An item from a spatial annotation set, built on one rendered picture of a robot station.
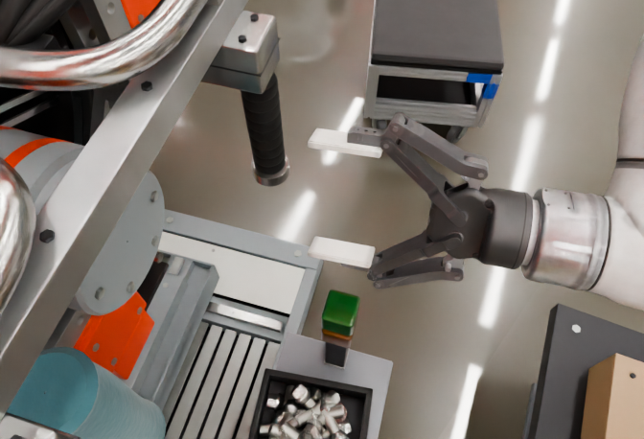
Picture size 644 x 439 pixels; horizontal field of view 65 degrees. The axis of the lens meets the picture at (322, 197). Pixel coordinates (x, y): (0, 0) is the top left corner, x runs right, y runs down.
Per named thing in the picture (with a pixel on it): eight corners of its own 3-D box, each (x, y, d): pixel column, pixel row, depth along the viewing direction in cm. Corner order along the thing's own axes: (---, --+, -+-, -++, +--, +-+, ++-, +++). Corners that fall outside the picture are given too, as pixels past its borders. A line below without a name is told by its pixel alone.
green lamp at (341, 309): (329, 299, 64) (329, 287, 60) (359, 308, 63) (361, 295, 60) (320, 329, 62) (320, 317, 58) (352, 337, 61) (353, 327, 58)
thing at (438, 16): (369, 50, 180) (378, -39, 152) (471, 57, 178) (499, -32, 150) (360, 142, 157) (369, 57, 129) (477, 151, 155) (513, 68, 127)
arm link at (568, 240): (597, 176, 48) (532, 167, 49) (617, 233, 41) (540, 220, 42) (569, 250, 53) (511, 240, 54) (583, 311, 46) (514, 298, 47)
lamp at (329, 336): (328, 312, 68) (329, 302, 65) (356, 321, 67) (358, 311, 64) (320, 341, 66) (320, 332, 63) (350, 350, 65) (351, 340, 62)
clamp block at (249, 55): (193, 41, 49) (180, -8, 44) (282, 59, 47) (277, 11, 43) (170, 77, 46) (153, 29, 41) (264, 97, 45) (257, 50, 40)
